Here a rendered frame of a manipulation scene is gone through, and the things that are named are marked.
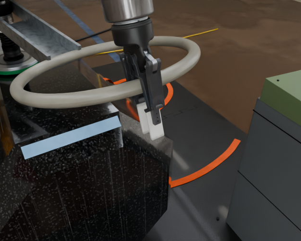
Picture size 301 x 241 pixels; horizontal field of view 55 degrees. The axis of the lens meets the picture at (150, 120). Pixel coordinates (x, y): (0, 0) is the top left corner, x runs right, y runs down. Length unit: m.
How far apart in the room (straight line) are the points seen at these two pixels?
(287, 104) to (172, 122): 1.34
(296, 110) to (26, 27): 1.00
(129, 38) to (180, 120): 1.84
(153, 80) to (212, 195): 1.35
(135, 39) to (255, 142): 0.85
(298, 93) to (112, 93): 0.70
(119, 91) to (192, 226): 1.21
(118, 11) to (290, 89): 0.74
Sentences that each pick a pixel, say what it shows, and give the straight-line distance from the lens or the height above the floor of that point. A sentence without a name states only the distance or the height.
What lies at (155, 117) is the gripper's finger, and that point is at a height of 1.05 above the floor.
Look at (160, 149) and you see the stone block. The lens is 1.15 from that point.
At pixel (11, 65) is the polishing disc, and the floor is 0.86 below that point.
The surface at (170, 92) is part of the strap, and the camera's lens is 2.68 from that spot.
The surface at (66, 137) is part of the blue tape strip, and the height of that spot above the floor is 0.81.
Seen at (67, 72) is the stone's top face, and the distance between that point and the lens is 1.28.
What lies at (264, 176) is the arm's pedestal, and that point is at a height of 0.50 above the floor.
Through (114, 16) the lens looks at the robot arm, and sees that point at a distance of 0.52.
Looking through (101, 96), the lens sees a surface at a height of 1.10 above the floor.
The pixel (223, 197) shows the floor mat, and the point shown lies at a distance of 1.81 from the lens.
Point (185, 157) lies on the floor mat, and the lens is 2.00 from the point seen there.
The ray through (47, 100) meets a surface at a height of 1.08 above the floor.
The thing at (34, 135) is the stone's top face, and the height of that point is 0.83.
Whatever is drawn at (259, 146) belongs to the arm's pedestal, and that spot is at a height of 0.61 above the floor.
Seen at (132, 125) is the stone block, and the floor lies 0.76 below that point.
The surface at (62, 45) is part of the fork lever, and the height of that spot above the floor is 1.00.
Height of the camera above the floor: 1.39
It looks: 36 degrees down
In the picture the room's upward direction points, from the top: straight up
